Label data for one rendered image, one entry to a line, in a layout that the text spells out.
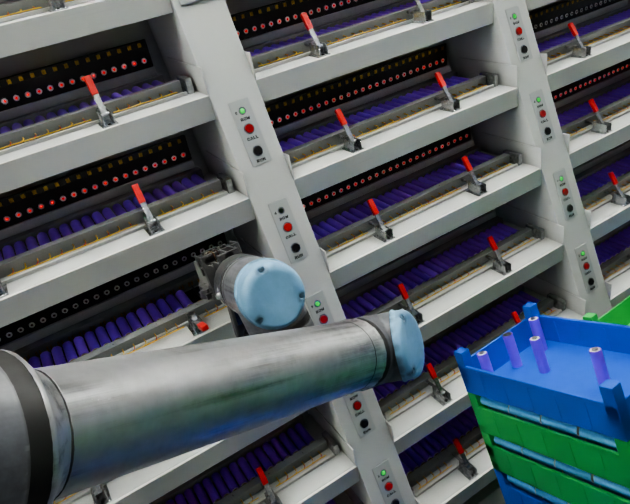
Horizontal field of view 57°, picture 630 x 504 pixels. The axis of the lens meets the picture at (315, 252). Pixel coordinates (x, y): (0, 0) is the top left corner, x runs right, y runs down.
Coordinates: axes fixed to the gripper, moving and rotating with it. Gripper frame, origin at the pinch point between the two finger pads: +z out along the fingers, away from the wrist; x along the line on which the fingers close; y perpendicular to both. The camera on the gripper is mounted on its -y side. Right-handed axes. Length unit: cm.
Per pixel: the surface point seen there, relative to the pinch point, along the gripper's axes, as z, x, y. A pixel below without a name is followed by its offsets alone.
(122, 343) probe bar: -1.5, 20.0, -3.4
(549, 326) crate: -29, -49, -28
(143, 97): 2.1, -0.7, 36.1
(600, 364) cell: -47, -40, -26
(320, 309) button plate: -5.3, -16.0, -12.9
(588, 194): 5, -102, -21
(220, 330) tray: -5.2, 3.7, -7.9
